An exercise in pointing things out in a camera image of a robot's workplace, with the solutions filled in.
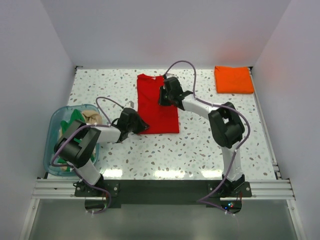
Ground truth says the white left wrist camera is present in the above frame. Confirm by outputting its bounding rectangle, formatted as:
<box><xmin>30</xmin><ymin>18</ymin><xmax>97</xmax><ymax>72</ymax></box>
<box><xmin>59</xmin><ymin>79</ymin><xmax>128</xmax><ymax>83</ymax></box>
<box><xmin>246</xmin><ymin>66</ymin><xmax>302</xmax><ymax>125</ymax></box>
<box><xmin>124</xmin><ymin>100</ymin><xmax>135</xmax><ymax>109</ymax></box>

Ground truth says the red t shirt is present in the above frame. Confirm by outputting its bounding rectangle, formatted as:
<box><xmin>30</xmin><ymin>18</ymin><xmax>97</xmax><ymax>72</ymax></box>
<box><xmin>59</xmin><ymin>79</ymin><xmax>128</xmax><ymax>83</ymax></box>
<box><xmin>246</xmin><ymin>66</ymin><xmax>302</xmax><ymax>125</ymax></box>
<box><xmin>136</xmin><ymin>74</ymin><xmax>180</xmax><ymax>135</ymax></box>

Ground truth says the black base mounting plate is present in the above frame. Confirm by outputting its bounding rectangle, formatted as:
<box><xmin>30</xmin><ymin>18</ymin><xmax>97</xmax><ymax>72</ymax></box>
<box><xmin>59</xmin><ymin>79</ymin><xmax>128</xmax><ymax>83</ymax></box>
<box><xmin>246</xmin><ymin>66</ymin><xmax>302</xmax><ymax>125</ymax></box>
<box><xmin>73</xmin><ymin>179</ymin><xmax>253</xmax><ymax>214</ymax></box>

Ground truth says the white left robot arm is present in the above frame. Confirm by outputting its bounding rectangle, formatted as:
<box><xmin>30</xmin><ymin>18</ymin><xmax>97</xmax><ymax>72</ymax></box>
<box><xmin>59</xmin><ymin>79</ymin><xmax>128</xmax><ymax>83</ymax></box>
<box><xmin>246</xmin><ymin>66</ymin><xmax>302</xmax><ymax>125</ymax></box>
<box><xmin>51</xmin><ymin>107</ymin><xmax>150</xmax><ymax>198</ymax></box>

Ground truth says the clear blue plastic bin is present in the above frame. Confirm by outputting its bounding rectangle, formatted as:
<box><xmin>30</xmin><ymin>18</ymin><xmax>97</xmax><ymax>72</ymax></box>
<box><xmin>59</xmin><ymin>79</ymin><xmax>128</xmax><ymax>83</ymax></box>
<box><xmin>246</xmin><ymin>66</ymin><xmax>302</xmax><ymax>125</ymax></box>
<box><xmin>43</xmin><ymin>104</ymin><xmax>100</xmax><ymax>177</ymax></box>

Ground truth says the aluminium frame rail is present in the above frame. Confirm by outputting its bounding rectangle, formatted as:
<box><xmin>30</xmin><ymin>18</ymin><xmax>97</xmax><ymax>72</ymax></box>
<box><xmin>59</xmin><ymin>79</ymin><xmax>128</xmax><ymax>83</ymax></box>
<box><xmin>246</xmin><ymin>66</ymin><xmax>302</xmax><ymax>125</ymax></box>
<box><xmin>31</xmin><ymin>178</ymin><xmax>295</xmax><ymax>200</ymax></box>

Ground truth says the green t shirt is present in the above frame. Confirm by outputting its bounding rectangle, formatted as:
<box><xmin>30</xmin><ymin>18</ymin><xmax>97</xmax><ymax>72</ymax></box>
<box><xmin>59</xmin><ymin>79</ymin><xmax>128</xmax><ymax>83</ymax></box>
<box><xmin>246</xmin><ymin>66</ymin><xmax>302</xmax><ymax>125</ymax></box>
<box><xmin>54</xmin><ymin>109</ymin><xmax>96</xmax><ymax>165</ymax></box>

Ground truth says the beige t shirt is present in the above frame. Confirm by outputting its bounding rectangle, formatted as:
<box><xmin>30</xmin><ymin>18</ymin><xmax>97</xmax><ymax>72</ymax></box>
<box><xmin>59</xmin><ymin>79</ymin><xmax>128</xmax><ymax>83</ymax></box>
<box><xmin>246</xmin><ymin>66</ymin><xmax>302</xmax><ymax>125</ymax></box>
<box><xmin>60</xmin><ymin>109</ymin><xmax>102</xmax><ymax>172</ymax></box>

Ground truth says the folded orange t shirt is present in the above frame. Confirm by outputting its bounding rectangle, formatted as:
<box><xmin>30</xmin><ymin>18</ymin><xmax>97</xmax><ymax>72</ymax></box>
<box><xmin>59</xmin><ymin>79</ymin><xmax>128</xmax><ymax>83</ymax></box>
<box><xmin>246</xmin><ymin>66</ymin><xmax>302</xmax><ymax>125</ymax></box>
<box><xmin>213</xmin><ymin>66</ymin><xmax>254</xmax><ymax>94</ymax></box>

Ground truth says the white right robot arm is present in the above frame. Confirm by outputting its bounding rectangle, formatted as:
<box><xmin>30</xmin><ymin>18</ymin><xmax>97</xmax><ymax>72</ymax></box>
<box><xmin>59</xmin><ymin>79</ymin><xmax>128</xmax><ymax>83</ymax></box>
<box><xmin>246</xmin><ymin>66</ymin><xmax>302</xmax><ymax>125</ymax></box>
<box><xmin>158</xmin><ymin>77</ymin><xmax>245</xmax><ymax>201</ymax></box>

